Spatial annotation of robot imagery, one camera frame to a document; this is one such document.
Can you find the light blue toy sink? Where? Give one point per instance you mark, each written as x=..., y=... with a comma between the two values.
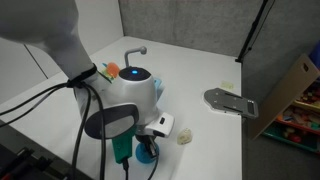
x=158, y=87

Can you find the grey metal mounting plate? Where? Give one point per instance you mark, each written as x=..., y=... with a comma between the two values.
x=227, y=102

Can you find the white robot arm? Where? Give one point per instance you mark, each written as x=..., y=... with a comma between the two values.
x=114, y=108

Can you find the yellow-green dish rack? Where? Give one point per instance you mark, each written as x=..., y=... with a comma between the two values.
x=105, y=73

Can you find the round blue plate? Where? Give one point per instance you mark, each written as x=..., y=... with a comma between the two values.
x=142, y=154

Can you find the grey toy faucet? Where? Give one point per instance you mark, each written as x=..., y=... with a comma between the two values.
x=133, y=52

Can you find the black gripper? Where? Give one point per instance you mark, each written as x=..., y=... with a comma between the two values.
x=149, y=142

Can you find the cream toy shell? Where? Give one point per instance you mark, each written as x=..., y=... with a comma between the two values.
x=184, y=137

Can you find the black tripod stand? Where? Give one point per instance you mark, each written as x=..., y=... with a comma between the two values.
x=252, y=30

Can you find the green wrist camera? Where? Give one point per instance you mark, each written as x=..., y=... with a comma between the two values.
x=122, y=145

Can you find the orange toy plate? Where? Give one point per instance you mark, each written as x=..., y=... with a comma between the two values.
x=112, y=69

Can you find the toy shelf with toys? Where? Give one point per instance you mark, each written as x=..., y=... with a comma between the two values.
x=299, y=124

